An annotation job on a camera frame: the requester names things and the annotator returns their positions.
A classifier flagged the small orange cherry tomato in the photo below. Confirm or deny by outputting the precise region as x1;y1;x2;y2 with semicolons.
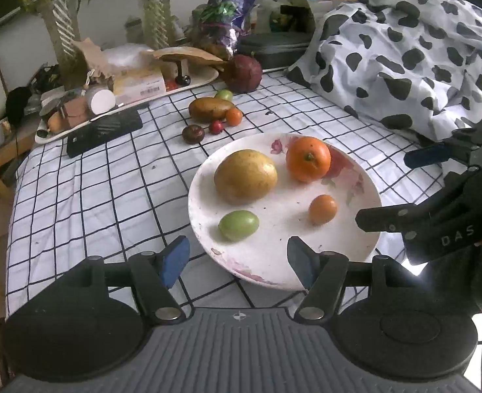
225;107;243;127

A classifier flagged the small red cherry tomato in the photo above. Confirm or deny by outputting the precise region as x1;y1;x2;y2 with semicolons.
209;120;224;135

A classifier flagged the red onion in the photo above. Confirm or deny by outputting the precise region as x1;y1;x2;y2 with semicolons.
222;54;262;93

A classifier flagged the dark purple tomato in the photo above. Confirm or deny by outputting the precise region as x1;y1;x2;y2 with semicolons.
181;124;205;145

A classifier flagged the small green tomato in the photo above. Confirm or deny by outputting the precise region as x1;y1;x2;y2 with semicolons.
214;89;234;101

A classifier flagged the brown mango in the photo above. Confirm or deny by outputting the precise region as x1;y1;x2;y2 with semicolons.
188;97;236;123

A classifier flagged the cow print blanket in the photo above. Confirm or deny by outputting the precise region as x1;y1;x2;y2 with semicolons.
286;0;482;141

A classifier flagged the large orange tomato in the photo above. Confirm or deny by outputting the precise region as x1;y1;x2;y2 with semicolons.
286;136;332;183

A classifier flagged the white checkered tablecloth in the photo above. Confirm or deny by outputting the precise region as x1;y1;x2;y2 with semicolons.
6;72;443;313

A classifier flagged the white floral plate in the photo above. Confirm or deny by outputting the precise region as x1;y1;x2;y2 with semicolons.
187;133;381;291

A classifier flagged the yellow potato on plate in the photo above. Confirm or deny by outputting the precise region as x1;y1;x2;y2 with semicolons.
213;149;278;205

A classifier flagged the black zip case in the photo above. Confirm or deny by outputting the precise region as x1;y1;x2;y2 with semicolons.
237;32;312;69

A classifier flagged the black rectangular device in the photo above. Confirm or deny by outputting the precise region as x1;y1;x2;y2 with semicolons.
66;109;143;158

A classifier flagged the white round jar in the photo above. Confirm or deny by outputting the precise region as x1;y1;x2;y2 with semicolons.
85;86;116;115

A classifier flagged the yellow cardboard box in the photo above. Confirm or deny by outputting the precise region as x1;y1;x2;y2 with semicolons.
113;66;166;105

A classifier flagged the white serving tray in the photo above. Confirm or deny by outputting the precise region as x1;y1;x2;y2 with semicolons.
34;66;219;145

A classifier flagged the purple foil snack bag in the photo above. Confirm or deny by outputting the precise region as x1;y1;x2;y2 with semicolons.
192;0;256;60

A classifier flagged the brown paper bag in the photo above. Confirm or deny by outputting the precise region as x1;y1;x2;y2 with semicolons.
72;38;114;84

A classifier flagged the brown padded envelope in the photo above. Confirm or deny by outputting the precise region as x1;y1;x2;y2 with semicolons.
141;46;226;66

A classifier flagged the middle glass vase plant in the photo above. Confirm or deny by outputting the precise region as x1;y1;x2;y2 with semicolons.
124;0;193;50

